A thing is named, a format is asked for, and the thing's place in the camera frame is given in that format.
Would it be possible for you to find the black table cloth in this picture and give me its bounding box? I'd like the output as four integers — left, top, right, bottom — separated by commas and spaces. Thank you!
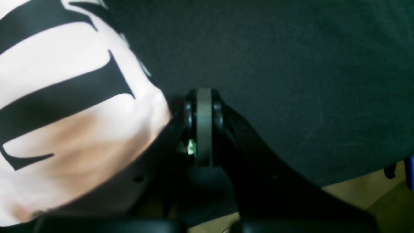
105, 0, 414, 187

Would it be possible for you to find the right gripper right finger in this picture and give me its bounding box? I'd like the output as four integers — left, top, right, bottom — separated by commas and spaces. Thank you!
210, 90, 379, 233

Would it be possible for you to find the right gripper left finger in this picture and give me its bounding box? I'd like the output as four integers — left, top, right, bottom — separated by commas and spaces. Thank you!
33, 88, 212, 233

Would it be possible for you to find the orange blue clamp right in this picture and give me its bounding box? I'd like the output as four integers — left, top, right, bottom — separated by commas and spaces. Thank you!
383, 154, 414, 191

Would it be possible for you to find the pink T-shirt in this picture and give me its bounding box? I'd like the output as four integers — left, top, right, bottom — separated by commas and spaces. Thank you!
1, 0, 171, 227

